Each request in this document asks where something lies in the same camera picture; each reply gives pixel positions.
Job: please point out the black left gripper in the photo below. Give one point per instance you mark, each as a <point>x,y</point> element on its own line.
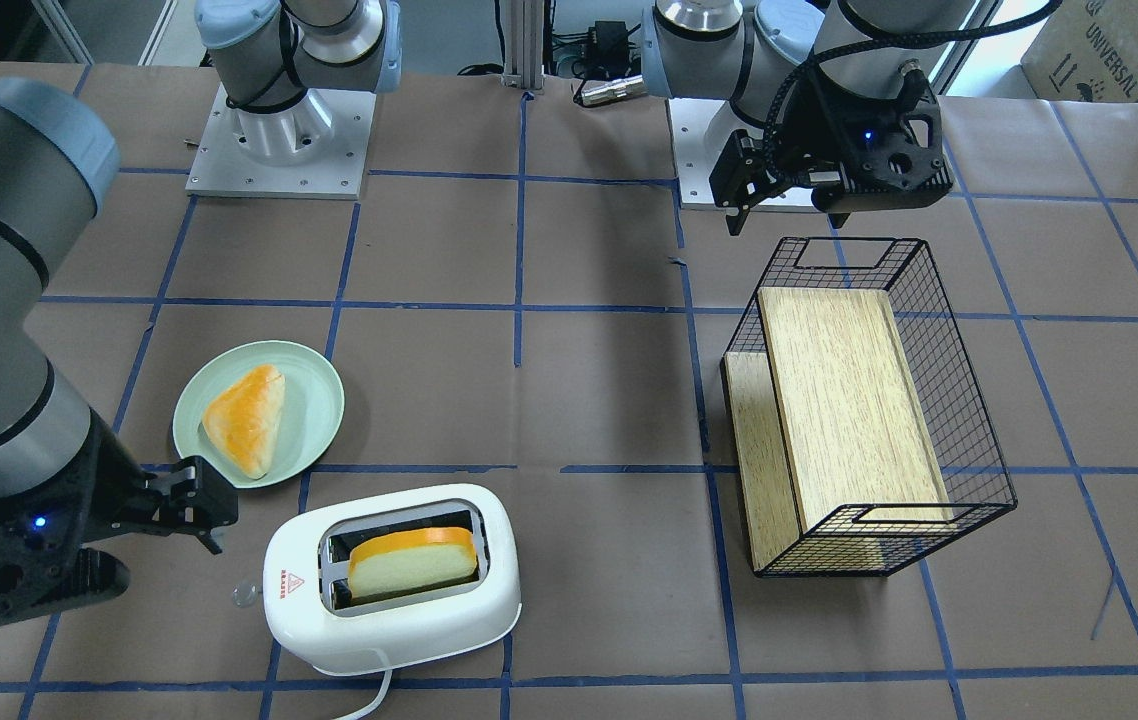
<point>822,127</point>

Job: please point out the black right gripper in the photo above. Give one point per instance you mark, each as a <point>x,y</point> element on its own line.
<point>112,484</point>

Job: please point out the white toaster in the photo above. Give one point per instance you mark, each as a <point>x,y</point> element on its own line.
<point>310,610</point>

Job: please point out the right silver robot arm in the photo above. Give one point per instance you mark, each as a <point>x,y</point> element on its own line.
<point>58,160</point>

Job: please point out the bread slice in toaster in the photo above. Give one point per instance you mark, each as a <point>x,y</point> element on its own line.
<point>408,561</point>

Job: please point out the triangular bread on plate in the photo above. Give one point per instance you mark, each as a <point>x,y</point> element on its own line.
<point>243,422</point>

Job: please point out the light green plate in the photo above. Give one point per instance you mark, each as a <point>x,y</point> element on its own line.
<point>313,408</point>

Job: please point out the cardboard box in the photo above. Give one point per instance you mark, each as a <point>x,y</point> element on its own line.
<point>1087,51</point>

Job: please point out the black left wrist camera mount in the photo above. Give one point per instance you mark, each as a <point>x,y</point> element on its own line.
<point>888,155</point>

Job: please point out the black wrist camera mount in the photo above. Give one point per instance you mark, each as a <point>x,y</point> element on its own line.
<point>45,564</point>
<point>888,155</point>

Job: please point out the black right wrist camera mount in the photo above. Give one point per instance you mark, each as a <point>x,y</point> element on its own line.
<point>45,564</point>

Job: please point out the aluminium frame post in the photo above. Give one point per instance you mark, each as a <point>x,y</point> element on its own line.
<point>524,28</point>

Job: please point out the black wire basket shelf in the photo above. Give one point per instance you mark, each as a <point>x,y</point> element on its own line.
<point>862,437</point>

